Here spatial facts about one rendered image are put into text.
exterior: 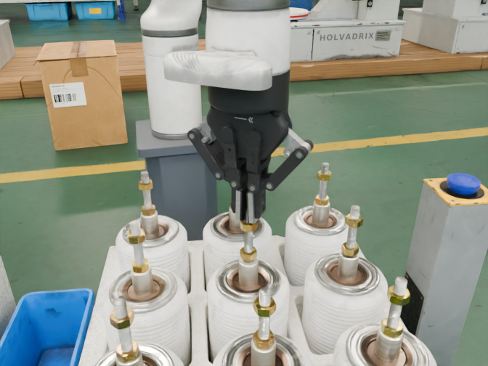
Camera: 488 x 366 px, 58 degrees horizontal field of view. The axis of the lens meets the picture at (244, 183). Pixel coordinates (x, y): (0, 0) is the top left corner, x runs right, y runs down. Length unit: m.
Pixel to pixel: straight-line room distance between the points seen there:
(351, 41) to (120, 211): 1.70
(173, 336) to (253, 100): 0.28
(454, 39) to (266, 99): 2.50
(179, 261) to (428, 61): 2.25
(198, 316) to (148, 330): 0.10
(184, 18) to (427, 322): 0.58
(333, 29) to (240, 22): 2.10
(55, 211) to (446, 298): 0.93
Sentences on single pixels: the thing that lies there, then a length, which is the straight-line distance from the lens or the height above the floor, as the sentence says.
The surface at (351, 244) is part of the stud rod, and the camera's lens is 0.52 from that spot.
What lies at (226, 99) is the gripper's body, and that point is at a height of 0.48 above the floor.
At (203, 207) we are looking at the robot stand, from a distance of 0.83.
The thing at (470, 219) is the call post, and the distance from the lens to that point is 0.63.
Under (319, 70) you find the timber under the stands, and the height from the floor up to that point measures 0.05.
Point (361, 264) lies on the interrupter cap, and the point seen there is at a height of 0.25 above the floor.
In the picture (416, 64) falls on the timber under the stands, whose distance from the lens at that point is 2.65.
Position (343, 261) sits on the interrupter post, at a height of 0.28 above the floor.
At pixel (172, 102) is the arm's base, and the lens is 0.76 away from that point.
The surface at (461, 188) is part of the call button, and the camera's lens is 0.62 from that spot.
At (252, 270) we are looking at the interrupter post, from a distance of 0.50.
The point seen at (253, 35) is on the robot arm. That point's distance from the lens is 0.37.
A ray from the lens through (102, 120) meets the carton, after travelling 1.57.
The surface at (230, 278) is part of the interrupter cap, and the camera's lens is 0.53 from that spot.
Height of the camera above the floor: 0.59
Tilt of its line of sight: 27 degrees down
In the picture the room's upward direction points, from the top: straight up
